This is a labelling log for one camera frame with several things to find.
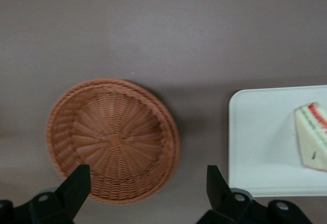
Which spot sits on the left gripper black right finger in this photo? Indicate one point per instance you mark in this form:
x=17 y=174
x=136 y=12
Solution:
x=227 y=206

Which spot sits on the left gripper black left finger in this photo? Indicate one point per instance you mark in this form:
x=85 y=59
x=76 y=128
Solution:
x=66 y=201

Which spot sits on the triangular sandwich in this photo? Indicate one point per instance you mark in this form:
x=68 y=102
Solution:
x=309 y=137

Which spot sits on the cream plastic tray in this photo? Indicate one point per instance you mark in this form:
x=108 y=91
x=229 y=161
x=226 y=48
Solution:
x=260 y=137

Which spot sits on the round brown wicker basket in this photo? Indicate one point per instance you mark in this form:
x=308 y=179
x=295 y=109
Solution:
x=115 y=137

